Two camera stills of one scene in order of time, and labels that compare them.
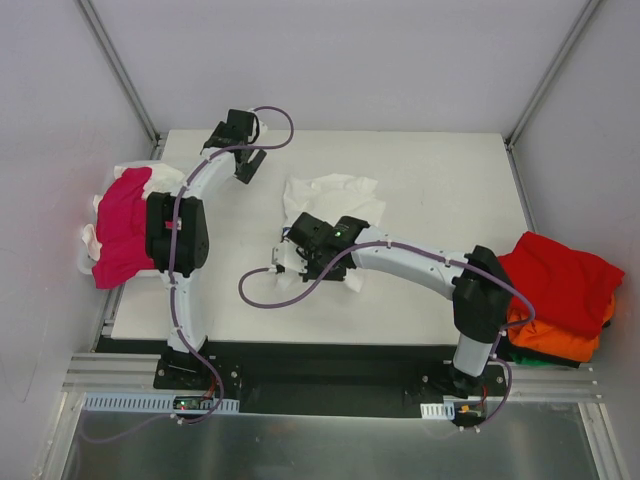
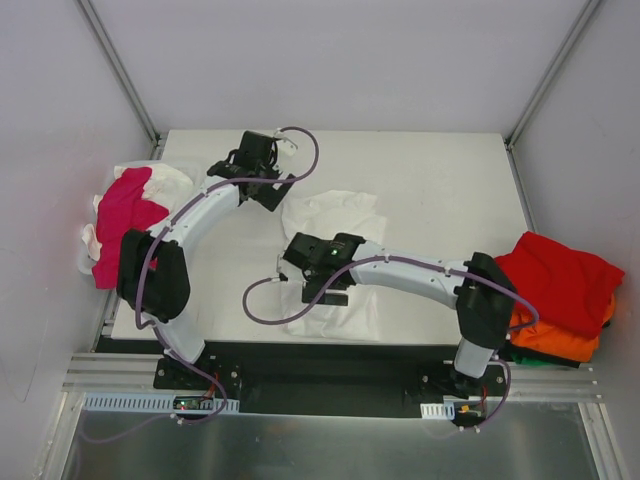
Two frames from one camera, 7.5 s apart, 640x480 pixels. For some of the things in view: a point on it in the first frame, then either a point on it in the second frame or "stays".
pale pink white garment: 163,178 stays
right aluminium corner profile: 575,32 stays
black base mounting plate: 379,380 stays
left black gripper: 245,161 to 273,191
